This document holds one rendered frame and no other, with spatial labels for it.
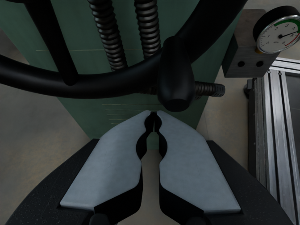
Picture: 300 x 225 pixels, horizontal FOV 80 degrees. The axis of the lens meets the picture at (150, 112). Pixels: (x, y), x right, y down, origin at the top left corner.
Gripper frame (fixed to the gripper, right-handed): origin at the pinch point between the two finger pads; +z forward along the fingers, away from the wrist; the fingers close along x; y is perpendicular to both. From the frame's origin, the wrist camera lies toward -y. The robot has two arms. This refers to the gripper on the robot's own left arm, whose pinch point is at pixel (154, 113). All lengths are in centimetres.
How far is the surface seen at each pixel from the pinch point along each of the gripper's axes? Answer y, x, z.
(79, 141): 49, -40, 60
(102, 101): 15.5, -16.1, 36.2
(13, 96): 35, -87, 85
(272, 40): -2.7, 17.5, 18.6
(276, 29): -4.3, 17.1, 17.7
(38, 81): -0.5, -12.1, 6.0
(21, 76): -1.1, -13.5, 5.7
